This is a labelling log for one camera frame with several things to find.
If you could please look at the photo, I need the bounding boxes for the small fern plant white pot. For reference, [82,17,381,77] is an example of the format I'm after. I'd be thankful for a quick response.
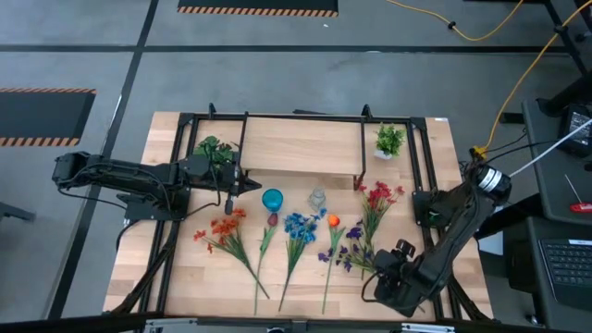
[373,122,407,161]

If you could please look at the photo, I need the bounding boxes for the black silver front rail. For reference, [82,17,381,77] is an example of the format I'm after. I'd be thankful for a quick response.
[0,312,592,333]

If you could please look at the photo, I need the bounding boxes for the red-handled screwdriver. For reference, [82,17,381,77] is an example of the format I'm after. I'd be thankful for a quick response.
[563,173,592,215]

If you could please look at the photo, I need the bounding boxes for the black electronic device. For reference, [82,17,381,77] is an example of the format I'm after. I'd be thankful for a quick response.
[558,103,592,158]

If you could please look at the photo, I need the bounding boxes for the clear ribbed glass vase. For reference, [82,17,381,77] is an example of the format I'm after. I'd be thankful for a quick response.
[308,186,327,213]

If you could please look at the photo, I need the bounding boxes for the black desk leg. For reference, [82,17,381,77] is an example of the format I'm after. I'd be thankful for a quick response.
[499,0,592,125]

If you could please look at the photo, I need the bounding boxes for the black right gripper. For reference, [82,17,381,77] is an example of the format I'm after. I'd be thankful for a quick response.
[373,239,416,280]

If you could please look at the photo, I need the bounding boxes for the grey furniture foot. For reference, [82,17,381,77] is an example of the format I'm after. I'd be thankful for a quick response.
[0,201,37,223]

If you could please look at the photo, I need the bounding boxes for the black laptop keyboard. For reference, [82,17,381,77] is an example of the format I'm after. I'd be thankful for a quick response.
[537,237,592,312]

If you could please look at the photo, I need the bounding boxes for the teal glass vase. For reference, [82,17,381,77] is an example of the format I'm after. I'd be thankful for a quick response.
[261,187,285,215]

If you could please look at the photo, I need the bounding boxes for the blue artificial flower bunch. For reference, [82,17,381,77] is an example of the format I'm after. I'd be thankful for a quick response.
[277,207,328,313]

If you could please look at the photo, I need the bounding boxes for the broad-leaf plant white pot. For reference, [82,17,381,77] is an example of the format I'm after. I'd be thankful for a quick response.
[192,135,238,170]

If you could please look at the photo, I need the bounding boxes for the black metal table frame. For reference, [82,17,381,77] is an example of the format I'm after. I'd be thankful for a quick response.
[105,102,495,325]

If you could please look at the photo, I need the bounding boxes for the dark grey desk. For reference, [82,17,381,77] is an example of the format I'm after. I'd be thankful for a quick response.
[502,216,592,333]
[521,98,592,227]

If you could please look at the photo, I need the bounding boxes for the white rod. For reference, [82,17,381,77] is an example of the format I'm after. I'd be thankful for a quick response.
[508,117,592,179]

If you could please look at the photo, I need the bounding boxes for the red artificial flower bunch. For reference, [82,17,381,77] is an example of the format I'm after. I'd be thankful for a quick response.
[356,180,406,282]

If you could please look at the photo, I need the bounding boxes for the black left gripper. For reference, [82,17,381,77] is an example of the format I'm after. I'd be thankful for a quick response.
[219,162,264,196]

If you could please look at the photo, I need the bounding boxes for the white paper sheet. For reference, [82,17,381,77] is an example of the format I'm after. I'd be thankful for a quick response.
[475,203,506,256]

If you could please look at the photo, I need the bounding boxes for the orange artificial flower bunch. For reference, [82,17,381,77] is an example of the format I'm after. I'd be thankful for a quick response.
[192,207,271,301]

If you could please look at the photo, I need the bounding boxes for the yellow cable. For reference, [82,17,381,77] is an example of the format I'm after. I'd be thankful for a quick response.
[386,0,526,43]
[470,0,592,161]

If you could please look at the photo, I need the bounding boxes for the maroon artificial tulip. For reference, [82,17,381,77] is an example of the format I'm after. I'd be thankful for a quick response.
[253,212,280,316]

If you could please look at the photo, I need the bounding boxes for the black hazard-striped floor mat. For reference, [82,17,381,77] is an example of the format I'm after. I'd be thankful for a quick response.
[0,87,98,148]
[177,0,339,19]

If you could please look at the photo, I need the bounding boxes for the purple artificial flower bunch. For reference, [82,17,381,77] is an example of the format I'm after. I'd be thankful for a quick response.
[317,220,378,281]

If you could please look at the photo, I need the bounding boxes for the orange artificial tulip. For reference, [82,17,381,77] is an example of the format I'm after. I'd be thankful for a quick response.
[321,213,347,315]

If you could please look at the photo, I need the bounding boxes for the wooden shelf black metal legs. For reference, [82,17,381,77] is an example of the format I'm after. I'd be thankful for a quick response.
[236,109,370,191]

